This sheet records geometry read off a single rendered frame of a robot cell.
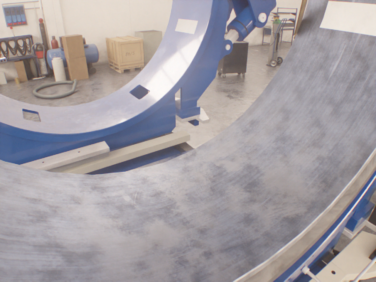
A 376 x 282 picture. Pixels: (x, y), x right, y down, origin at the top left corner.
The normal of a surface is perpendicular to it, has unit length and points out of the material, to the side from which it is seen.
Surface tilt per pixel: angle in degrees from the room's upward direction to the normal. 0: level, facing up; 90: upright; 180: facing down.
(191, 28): 68
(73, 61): 90
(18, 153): 90
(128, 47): 90
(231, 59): 90
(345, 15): 75
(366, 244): 0
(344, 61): 55
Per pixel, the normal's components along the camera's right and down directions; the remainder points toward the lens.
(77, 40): 0.64, 0.37
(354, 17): -0.81, 0.03
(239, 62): 0.22, 0.47
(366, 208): 0.00, -0.87
